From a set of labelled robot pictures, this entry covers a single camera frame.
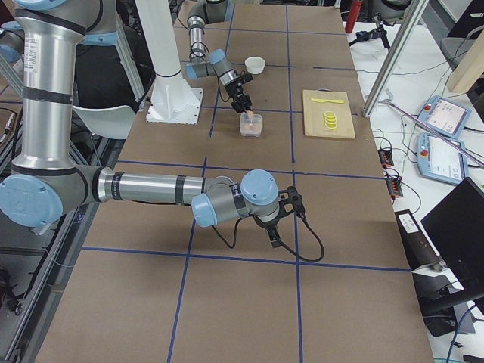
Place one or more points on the red fire extinguisher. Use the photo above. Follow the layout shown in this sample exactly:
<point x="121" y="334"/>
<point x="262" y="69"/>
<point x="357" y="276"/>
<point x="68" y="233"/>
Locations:
<point x="354" y="12"/>

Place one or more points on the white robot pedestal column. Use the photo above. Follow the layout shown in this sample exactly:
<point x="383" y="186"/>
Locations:
<point x="172" y="99"/>

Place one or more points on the black laptop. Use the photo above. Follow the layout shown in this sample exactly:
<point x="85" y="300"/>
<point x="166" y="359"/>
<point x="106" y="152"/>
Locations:
<point x="455" y="227"/>

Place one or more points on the aluminium frame post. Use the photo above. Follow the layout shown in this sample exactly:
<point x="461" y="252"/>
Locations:
<point x="415" y="11"/>

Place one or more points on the orange electronics board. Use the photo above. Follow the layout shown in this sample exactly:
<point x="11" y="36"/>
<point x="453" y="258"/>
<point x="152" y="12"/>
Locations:
<point x="385" y="157"/>

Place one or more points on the lower teach pendant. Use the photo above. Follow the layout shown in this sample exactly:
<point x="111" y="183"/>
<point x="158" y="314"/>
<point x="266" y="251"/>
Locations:
<point x="437" y="160"/>

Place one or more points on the clear plastic egg box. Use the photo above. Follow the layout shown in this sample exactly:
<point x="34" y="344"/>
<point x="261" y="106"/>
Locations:
<point x="251" y="127"/>

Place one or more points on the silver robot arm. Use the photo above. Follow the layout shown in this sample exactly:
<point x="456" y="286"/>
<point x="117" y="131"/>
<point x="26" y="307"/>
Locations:
<point x="205" y="63"/>
<point x="45" y="184"/>

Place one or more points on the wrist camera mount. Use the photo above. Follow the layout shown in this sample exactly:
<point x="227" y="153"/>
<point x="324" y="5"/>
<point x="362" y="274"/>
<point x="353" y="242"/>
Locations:
<point x="290" y="201"/>
<point x="245" y="77"/>

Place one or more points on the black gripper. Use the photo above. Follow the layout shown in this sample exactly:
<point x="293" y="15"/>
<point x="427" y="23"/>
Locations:
<point x="268" y="224"/>
<point x="234" y="91"/>

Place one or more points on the wooden cutting board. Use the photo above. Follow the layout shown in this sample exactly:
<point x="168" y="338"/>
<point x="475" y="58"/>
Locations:
<point x="313" y="115"/>

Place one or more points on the upper teach pendant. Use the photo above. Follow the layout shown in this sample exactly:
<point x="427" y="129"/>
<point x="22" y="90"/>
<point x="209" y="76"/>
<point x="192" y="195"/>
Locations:
<point x="444" y="116"/>

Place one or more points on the teach pendant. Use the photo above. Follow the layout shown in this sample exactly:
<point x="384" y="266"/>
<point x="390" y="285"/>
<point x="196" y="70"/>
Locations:
<point x="437" y="160"/>
<point x="444" y="116"/>

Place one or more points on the yellow plastic knife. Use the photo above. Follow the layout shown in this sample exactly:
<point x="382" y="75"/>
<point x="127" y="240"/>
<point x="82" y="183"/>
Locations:
<point x="325" y="100"/>

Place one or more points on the white ceramic bowl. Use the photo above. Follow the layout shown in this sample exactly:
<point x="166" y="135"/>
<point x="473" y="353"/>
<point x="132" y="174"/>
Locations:
<point x="255" y="65"/>

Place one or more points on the black box with label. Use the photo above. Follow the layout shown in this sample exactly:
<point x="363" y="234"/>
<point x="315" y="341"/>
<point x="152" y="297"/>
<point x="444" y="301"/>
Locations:
<point x="418" y="250"/>

